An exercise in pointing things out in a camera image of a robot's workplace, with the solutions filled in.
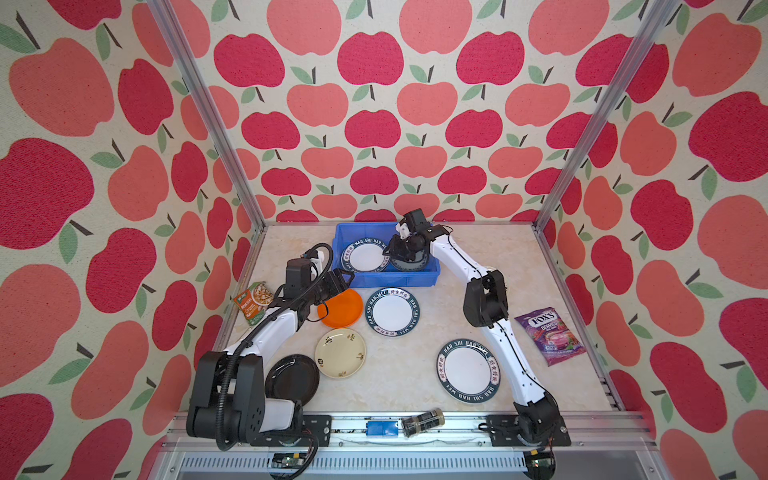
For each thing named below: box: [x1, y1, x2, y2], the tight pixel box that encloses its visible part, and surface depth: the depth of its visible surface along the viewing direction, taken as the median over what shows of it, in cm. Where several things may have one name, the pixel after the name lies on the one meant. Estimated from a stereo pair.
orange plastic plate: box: [318, 289, 363, 328], surface depth 97 cm
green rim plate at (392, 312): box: [365, 287, 421, 338], surface depth 98 cm
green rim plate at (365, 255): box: [341, 238, 390, 273], surface depth 110 cm
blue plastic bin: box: [332, 222, 441, 287], surface depth 107 cm
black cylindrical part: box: [401, 408, 446, 438], surface depth 75 cm
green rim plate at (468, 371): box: [436, 338, 501, 404], surface depth 85 cm
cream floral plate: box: [315, 328, 367, 379], surface depth 90 cm
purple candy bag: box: [514, 306, 587, 367], surface depth 90 cm
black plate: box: [265, 354, 320, 406], surface depth 83 cm
